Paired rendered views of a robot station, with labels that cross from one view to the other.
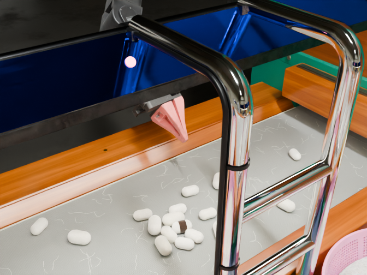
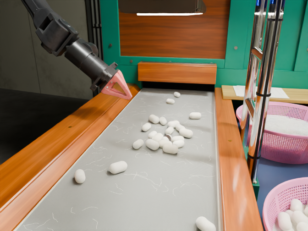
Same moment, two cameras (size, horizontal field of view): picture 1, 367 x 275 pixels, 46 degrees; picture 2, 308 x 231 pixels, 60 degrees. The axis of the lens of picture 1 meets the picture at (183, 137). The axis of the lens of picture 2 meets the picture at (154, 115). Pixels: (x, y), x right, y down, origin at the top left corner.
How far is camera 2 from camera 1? 49 cm
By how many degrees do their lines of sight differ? 40
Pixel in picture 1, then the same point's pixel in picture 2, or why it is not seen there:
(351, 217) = (227, 107)
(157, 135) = (92, 112)
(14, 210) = (46, 177)
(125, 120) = not seen: outside the picture
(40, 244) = (92, 185)
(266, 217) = (193, 123)
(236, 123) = not seen: outside the picture
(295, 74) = (145, 64)
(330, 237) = (231, 114)
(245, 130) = not seen: outside the picture
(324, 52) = (152, 52)
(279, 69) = (125, 70)
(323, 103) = (167, 74)
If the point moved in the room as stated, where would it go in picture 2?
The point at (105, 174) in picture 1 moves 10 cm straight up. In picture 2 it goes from (86, 138) to (82, 99)
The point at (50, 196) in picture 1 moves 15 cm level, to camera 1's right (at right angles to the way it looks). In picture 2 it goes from (64, 160) to (122, 138)
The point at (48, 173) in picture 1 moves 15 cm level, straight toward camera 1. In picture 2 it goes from (45, 149) to (102, 165)
